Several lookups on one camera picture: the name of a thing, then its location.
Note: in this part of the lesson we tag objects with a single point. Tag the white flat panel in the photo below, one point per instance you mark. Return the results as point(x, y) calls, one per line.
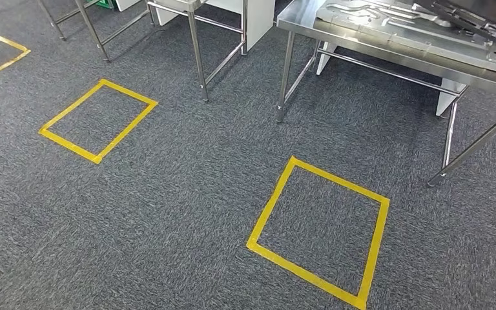
point(258, 21)

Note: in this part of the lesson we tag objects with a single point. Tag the stainless steel workbench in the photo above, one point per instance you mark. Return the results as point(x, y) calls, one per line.
point(299, 17)

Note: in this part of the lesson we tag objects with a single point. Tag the machined aluminium plate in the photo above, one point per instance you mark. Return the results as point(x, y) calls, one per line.
point(423, 38)

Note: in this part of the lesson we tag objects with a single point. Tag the black plastic panel part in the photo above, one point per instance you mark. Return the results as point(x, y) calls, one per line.
point(487, 28)

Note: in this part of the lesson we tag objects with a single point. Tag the stainless steel table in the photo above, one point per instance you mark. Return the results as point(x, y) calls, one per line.
point(92, 30)
point(198, 64)

